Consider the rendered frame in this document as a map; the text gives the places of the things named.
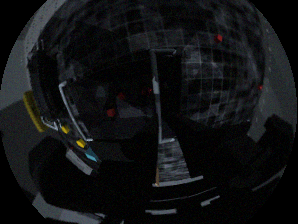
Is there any small yellow block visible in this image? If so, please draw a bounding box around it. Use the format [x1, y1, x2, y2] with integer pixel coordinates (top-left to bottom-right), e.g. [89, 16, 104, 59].
[61, 124, 69, 133]
[77, 139, 85, 148]

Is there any small teal block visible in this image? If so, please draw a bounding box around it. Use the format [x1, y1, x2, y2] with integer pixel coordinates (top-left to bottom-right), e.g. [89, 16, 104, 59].
[85, 147, 98, 161]

